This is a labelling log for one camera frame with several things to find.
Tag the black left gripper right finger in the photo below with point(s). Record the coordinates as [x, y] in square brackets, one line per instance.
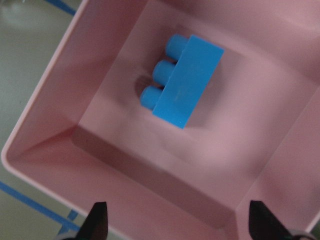
[263, 224]

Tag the blue toy block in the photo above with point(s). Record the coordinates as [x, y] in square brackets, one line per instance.
[183, 81]

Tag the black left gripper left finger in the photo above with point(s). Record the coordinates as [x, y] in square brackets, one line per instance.
[95, 226]

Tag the pink plastic box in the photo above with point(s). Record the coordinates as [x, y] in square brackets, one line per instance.
[254, 134]

